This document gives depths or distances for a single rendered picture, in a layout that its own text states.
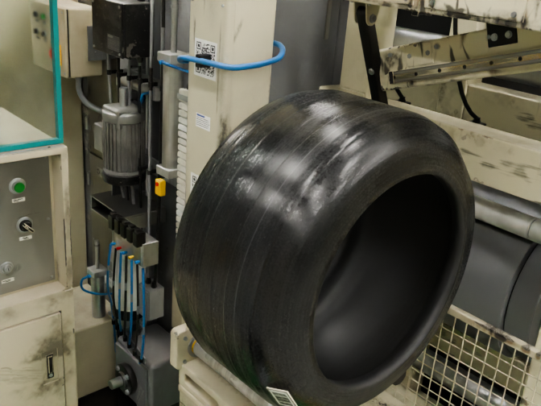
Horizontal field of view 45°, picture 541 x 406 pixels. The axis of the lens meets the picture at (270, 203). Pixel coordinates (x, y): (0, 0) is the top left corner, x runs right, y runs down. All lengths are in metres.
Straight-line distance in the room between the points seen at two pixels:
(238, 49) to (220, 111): 0.13
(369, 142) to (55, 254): 0.94
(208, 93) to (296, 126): 0.31
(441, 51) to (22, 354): 1.21
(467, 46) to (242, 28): 0.45
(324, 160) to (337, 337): 0.59
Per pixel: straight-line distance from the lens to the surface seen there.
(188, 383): 1.53
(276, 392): 1.13
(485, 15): 1.24
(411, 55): 1.49
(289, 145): 1.07
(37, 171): 1.63
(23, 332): 1.73
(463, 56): 1.42
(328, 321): 1.54
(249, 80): 1.36
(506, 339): 1.52
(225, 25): 1.31
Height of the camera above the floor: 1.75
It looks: 22 degrees down
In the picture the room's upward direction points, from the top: 5 degrees clockwise
